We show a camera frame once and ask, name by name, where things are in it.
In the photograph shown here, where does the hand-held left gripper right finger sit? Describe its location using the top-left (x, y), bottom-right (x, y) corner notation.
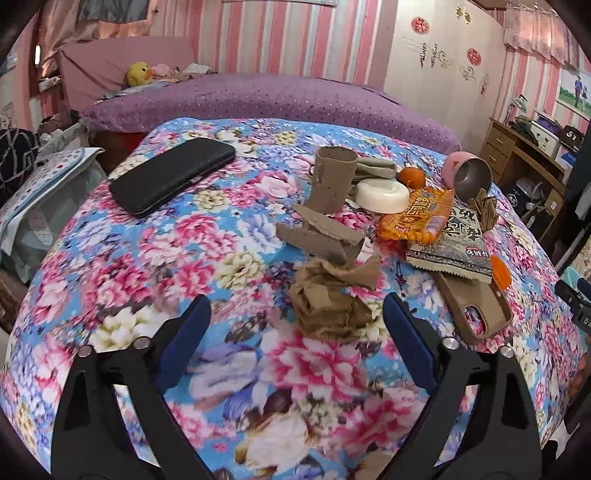
top-left (383, 292), bottom-right (542, 480)

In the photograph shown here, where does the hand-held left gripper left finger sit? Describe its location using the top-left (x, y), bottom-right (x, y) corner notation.
top-left (51, 294), bottom-right (218, 480)

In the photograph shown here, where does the brown paper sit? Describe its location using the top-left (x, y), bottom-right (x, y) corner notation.
top-left (288, 255), bottom-right (382, 342)

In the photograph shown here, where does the black white snack packet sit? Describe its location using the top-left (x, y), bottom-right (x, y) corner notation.
top-left (406, 203), bottom-right (494, 284)

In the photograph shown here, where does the orange snack packet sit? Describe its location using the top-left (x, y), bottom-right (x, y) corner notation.
top-left (376, 186), bottom-right (455, 244)

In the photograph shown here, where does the torn cardboard tube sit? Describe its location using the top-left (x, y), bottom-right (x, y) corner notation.
top-left (276, 203), bottom-right (366, 266)

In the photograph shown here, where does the small brown wrapper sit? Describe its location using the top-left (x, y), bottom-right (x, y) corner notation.
top-left (468, 188), bottom-right (498, 230)

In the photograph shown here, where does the white round soap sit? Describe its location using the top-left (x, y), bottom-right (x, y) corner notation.
top-left (355, 178), bottom-right (411, 214)

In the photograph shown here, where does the tan phone case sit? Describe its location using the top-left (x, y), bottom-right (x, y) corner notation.
top-left (434, 270), bottom-right (513, 346)

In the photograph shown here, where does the floral blanket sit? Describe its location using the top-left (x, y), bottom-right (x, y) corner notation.
top-left (0, 117), bottom-right (587, 480)

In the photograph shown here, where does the orange plastic piece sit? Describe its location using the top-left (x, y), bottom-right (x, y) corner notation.
top-left (489, 255), bottom-right (512, 289)

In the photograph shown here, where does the orange mandarin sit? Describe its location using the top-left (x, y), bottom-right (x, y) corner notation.
top-left (397, 167), bottom-right (424, 189)

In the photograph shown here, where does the black phone case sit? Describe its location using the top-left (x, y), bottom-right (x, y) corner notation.
top-left (109, 137), bottom-right (237, 219)

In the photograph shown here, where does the pink steel cup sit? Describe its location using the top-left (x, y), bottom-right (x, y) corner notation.
top-left (442, 151), bottom-right (493, 200)

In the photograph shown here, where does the grey cloth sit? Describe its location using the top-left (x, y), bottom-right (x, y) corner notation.
top-left (347, 157), bottom-right (399, 200)

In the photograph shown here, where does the white box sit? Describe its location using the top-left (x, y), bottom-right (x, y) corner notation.
top-left (533, 111), bottom-right (561, 158)

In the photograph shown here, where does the wooden desk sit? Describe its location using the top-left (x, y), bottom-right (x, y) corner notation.
top-left (480, 117), bottom-right (573, 232)

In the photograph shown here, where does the desk lamp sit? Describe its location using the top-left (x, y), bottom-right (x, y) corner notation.
top-left (505, 95), bottom-right (529, 125)

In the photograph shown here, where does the black patterned cloth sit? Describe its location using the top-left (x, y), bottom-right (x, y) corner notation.
top-left (0, 128), bottom-right (42, 208)

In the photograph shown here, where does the purple dotted bedspread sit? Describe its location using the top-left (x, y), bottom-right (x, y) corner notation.
top-left (81, 74), bottom-right (462, 153)

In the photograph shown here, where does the white wardrobe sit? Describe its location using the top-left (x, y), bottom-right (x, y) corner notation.
top-left (383, 0), bottom-right (509, 153)

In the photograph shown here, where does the yellow duck plush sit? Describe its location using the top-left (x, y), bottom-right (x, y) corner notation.
top-left (127, 62), bottom-right (155, 87)

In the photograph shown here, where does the pink curtain valance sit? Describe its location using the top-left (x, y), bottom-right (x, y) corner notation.
top-left (503, 7), bottom-right (583, 70)

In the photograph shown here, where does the pink covered headboard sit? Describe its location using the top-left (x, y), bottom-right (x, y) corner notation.
top-left (58, 37), bottom-right (197, 112)

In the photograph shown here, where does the pink window curtain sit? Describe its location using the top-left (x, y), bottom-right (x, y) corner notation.
top-left (37, 0), bottom-right (153, 79)

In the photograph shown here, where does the wall poster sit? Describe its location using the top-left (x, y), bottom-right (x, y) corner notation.
top-left (556, 69), bottom-right (591, 121)

